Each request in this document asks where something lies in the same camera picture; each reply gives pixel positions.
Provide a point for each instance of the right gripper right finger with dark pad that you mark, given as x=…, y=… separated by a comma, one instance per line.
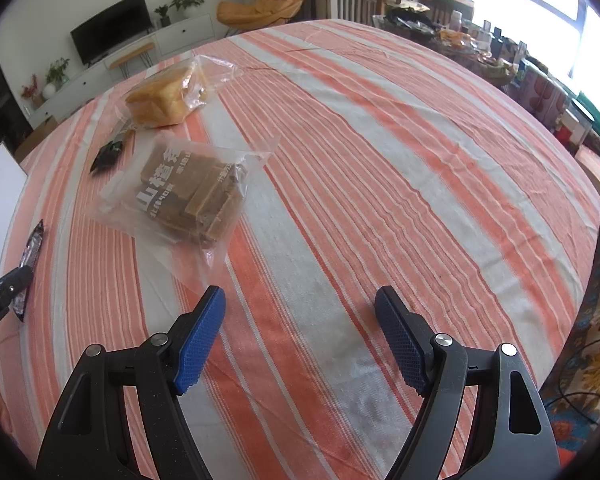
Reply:
x=510, y=435

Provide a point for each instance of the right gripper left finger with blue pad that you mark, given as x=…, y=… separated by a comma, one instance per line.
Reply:
x=88, y=436

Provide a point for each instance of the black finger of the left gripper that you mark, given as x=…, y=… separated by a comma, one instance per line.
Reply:
x=14, y=282

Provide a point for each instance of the black snickers bar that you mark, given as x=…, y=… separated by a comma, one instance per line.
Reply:
x=28, y=262

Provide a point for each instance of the clear bag brown hawthorn bars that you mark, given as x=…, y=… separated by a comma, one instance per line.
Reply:
x=181, y=201

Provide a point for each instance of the floral sofa cover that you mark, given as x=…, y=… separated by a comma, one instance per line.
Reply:
x=571, y=392

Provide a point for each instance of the small black snack packet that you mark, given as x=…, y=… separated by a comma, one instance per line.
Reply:
x=107, y=157

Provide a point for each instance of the flower vase with bouquet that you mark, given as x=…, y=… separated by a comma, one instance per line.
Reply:
x=55, y=77

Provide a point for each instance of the bagged bread loaf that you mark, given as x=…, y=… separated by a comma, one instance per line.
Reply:
x=169, y=96

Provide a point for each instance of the small wooden bench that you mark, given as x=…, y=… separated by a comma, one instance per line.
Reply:
x=142, y=52

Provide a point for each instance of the orange book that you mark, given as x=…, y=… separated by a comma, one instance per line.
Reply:
x=590, y=163

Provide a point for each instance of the black flat television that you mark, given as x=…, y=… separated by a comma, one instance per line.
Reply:
x=105, y=30

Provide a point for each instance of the white tv cabinet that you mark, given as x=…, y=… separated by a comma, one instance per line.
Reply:
x=169, y=41

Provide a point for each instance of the striped orange white tablecloth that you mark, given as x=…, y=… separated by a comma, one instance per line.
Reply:
x=394, y=166

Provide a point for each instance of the green potted plant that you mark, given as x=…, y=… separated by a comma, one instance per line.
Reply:
x=187, y=0

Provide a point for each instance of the snack basket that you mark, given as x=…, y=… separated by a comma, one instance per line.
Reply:
x=499, y=73

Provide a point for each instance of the yellow lounge chair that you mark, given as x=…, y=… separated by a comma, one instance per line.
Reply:
x=259, y=14

